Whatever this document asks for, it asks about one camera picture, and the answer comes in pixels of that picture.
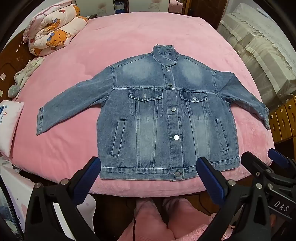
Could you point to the wooden drawer cabinet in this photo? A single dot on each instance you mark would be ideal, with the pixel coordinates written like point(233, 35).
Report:
point(283, 120)

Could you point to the wooden headboard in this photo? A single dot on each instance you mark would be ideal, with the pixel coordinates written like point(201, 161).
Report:
point(11, 58)

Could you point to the white lace covered furniture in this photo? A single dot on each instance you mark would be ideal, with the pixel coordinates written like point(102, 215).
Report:
point(259, 46)

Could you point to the blue denim jacket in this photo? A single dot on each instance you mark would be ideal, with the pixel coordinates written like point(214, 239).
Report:
point(148, 111)

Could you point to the dark wooden door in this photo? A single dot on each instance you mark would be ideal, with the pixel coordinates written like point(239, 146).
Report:
point(205, 14)

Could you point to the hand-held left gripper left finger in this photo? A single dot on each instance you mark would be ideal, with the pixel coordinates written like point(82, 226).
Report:
point(90, 177)

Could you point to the crumpled white cloth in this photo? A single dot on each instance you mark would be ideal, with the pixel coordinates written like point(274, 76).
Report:
point(25, 74)

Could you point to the person's pink pajama legs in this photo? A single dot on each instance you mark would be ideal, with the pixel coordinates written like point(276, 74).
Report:
point(182, 217)

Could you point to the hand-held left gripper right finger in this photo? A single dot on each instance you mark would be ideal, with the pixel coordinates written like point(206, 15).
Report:
point(211, 179)

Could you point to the white printed pillow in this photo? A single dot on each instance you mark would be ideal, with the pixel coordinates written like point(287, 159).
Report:
point(10, 125)

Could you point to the pink fleece blanket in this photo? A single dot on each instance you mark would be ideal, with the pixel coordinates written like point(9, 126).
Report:
point(69, 143)

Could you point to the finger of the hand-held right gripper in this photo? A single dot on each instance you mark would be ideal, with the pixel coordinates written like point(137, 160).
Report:
point(254, 165)
point(278, 157)

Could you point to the white plastic object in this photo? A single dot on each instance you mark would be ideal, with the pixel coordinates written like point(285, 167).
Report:
point(89, 208)

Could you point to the bear print rolled quilt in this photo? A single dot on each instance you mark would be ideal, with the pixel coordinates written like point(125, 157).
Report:
point(55, 30)

